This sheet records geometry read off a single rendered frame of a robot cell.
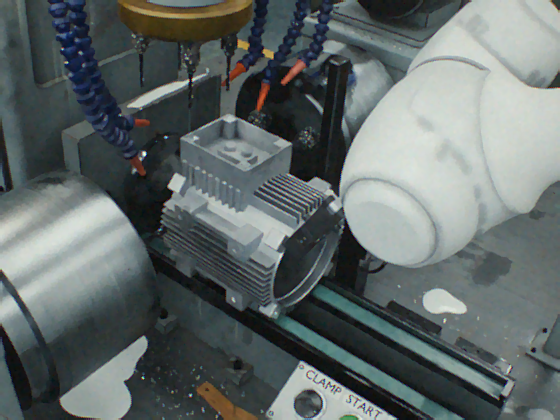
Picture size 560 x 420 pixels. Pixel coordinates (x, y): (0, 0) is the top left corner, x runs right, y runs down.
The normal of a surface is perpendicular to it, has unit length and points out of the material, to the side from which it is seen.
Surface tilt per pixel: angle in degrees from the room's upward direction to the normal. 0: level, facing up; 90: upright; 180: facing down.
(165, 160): 90
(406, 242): 100
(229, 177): 90
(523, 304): 0
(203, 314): 90
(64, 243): 32
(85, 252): 40
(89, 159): 90
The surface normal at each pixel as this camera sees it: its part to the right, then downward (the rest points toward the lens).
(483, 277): 0.07, -0.80
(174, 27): -0.04, 0.59
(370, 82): 0.59, -0.30
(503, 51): -0.50, 0.47
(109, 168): 0.79, 0.41
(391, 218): -0.58, 0.59
